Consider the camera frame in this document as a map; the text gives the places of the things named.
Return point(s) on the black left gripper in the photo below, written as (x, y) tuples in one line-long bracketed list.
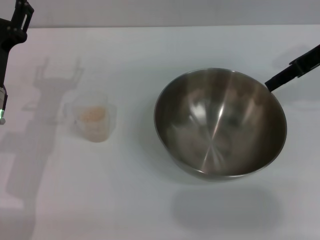
[(8, 35)]

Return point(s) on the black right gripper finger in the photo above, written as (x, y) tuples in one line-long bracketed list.
[(295, 68)]

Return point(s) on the stainless steel mixing bowl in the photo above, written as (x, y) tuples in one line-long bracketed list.
[(220, 125)]

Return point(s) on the white rice grains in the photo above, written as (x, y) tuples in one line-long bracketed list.
[(91, 114)]

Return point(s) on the clear plastic measuring cup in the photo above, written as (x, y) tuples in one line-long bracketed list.
[(92, 130)]

